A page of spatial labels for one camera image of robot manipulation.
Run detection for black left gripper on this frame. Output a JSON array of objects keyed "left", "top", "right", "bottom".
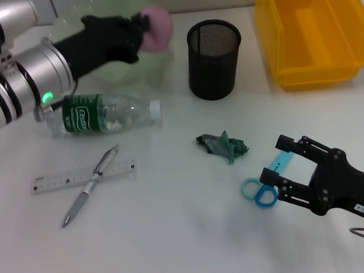
[{"left": 50, "top": 10, "right": 155, "bottom": 80}]

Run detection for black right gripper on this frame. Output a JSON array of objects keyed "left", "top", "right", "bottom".
[{"left": 256, "top": 129, "right": 364, "bottom": 241}]

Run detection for pink peach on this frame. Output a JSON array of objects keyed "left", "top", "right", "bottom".
[{"left": 136, "top": 4, "right": 176, "bottom": 53}]

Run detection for green plastic wrapper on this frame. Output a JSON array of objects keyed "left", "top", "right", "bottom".
[{"left": 195, "top": 128, "right": 252, "bottom": 167}]

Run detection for clear green-label water bottle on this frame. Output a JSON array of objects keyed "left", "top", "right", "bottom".
[{"left": 44, "top": 88, "right": 163, "bottom": 139}]

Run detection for translucent green fruit bowl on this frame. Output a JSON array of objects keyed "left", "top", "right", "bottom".
[{"left": 47, "top": 0, "right": 178, "bottom": 93}]

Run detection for blue scissors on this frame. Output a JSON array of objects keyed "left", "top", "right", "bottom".
[{"left": 238, "top": 149, "right": 297, "bottom": 210}]

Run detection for black mesh pen cup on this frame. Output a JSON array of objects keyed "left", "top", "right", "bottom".
[{"left": 184, "top": 17, "right": 246, "bottom": 103}]

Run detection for clear plastic ruler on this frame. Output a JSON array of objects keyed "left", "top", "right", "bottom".
[{"left": 29, "top": 159, "right": 139, "bottom": 195}]

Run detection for silver ballpoint pen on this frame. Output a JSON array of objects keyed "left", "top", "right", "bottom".
[{"left": 55, "top": 143, "right": 126, "bottom": 229}]

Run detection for yellow plastic bin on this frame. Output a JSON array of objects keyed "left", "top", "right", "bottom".
[{"left": 253, "top": 0, "right": 364, "bottom": 93}]

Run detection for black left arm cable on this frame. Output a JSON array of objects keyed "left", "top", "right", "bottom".
[{"left": 34, "top": 97, "right": 67, "bottom": 122}]

